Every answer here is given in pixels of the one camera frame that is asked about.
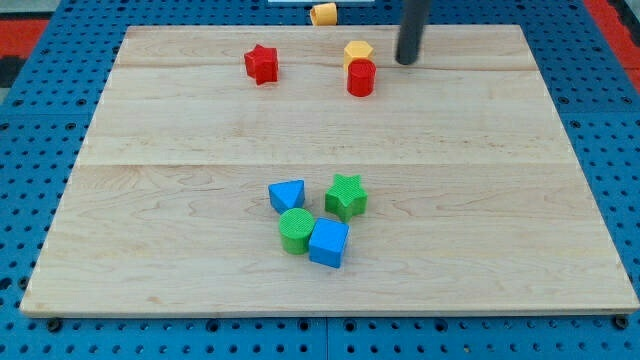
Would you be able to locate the light wooden board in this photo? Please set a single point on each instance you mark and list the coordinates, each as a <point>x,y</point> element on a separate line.
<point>477,205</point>

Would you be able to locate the blue triangle block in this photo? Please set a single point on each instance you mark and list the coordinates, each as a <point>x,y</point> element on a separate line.
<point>284,196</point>

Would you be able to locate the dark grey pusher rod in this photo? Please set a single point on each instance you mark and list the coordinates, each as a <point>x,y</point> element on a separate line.
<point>415,15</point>

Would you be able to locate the yellow hexagon block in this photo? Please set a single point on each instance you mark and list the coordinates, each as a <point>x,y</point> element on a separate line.
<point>356,49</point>

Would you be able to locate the red cylinder block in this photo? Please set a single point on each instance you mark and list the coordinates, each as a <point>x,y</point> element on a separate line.
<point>361,77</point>

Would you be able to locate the yellow block off board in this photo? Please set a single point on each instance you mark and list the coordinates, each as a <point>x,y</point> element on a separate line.
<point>324,14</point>

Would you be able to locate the green star block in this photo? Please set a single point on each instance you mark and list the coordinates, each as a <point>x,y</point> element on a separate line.
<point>346,197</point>

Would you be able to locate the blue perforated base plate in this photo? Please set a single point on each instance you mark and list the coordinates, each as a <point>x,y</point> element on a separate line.
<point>47,111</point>

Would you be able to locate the blue cube block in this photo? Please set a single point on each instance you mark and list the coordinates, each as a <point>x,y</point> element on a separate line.
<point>328,242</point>

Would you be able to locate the green cylinder block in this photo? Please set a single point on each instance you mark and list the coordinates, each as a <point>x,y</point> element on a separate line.
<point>295,227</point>

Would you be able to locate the red star block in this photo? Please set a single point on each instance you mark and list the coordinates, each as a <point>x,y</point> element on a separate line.
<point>261,64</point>

